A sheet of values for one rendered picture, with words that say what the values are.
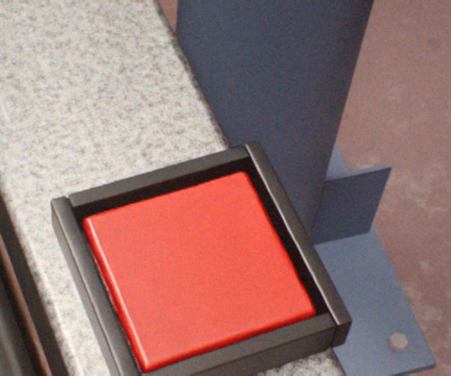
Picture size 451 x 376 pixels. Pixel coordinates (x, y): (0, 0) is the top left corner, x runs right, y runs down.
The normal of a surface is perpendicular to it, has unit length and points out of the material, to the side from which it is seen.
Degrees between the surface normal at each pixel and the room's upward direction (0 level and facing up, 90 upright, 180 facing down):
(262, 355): 90
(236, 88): 90
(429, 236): 0
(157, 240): 0
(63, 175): 0
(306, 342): 90
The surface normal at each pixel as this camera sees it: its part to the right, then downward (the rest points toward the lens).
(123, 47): 0.07, -0.54
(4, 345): 0.66, -0.59
